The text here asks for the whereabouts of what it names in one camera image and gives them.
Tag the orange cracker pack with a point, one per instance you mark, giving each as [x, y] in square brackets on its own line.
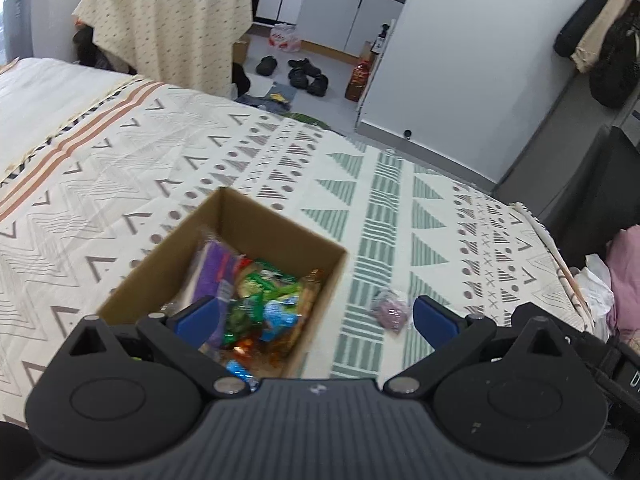
[310, 300]

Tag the black spray bottle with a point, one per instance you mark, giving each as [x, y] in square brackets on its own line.
[382, 37]

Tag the white cabinet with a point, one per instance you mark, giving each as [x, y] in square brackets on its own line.
[340, 15]

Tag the beige hanging garment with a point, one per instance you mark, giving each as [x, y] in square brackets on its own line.
[597, 35]

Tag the blue green candy packet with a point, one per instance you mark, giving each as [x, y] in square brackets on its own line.
[240, 370]

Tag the blue jeans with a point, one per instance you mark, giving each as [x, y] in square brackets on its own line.
[270, 97]

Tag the patterned bedspread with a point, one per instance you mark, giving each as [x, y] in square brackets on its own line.
[350, 185]

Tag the white radiator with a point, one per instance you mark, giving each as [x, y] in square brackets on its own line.
[15, 20]

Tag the dark hanging garment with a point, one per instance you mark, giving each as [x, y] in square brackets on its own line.
[617, 70]

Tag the black chair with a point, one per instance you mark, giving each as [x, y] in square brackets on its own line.
[590, 200]

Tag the brown cardboard box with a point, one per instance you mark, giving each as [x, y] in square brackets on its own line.
[155, 280]

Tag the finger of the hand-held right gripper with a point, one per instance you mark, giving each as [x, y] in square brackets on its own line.
[525, 309]

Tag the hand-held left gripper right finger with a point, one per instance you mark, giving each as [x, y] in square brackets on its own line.
[435, 320]

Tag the green snack packet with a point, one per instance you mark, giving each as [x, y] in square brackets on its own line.
[267, 280]

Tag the clear purple cake packet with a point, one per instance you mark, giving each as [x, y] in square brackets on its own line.
[390, 310]

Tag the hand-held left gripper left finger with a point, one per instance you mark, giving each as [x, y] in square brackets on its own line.
[195, 315]

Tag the purple biscuit pack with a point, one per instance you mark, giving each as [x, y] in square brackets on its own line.
[220, 270]

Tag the table with cream cloth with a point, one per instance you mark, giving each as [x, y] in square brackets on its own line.
[165, 25]

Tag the black shoe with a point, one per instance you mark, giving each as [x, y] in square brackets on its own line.
[297, 79]
[318, 85]
[304, 65]
[266, 65]

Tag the dark red bottle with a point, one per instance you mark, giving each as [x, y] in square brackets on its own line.
[359, 80]

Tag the dark bag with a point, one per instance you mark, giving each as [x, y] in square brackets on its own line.
[92, 47]

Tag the small cardboard box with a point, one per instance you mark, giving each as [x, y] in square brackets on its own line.
[242, 50]

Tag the red white plastic bag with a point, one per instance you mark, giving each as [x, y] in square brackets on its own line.
[286, 39]

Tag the blue snack packet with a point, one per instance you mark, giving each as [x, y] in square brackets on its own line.
[280, 315]

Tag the pink clothes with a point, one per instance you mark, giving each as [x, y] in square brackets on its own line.
[627, 280]

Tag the black hanging jacket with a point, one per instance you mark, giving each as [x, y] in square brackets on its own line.
[585, 15]

